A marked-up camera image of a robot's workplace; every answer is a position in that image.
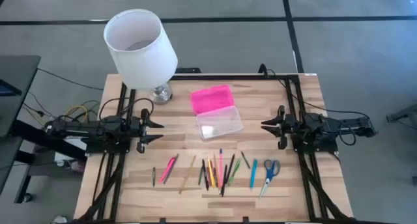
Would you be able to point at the clear supply box pink lid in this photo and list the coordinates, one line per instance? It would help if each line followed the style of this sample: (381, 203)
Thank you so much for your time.
(211, 100)

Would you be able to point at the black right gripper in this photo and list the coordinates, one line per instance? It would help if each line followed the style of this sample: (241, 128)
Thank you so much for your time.
(290, 126)

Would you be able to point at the black frame clamp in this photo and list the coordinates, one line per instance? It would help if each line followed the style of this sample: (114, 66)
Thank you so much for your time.
(162, 220)
(246, 219)

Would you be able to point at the grey chair base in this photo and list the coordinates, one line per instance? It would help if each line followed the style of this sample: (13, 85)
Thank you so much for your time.
(404, 115)

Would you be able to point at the black mount block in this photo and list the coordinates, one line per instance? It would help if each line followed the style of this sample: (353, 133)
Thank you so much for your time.
(188, 70)

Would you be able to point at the white cardboard box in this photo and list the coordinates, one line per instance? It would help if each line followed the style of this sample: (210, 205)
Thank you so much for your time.
(65, 156)

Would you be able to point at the orange pencil red eraser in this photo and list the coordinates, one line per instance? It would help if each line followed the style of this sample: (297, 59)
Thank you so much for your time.
(215, 160)

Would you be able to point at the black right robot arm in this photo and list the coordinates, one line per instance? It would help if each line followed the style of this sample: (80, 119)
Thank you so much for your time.
(325, 126)

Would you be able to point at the yellow highlighter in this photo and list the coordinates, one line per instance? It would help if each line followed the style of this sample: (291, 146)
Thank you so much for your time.
(211, 175)

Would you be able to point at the dark green pen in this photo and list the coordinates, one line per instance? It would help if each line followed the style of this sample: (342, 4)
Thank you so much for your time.
(245, 159)

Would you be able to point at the teal blue pen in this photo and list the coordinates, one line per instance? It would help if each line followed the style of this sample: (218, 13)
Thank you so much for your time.
(253, 173)

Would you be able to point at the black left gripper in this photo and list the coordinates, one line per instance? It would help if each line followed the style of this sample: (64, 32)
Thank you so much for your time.
(142, 133)

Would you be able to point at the dark laptop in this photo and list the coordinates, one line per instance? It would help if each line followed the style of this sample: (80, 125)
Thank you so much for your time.
(8, 89)

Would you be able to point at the colourful plastic bag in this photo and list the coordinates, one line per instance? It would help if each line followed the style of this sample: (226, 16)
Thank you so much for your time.
(76, 166)

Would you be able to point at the dark green crayon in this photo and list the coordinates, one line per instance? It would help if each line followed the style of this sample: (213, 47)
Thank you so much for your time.
(153, 176)
(215, 178)

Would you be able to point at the white shade silver table lamp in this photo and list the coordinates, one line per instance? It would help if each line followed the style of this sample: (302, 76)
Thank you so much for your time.
(140, 54)

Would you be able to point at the black desk leg frame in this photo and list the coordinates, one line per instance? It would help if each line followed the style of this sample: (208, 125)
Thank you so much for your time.
(49, 141)

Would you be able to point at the black pen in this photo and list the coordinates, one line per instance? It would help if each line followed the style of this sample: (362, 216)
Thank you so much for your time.
(224, 181)
(230, 168)

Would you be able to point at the black desk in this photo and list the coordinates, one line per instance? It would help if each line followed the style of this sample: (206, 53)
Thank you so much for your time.
(19, 74)

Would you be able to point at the yellow wooden pencil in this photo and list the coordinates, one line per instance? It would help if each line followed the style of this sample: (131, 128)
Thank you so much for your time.
(187, 174)

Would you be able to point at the green crayon white lettering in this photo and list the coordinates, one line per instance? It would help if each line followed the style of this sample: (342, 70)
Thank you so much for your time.
(200, 177)

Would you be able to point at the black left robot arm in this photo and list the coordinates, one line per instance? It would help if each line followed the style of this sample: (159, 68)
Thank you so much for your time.
(97, 129)

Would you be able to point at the red crayon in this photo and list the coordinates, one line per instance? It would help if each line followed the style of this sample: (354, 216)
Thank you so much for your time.
(208, 173)

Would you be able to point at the black marker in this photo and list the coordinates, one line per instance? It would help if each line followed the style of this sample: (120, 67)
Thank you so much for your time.
(205, 175)

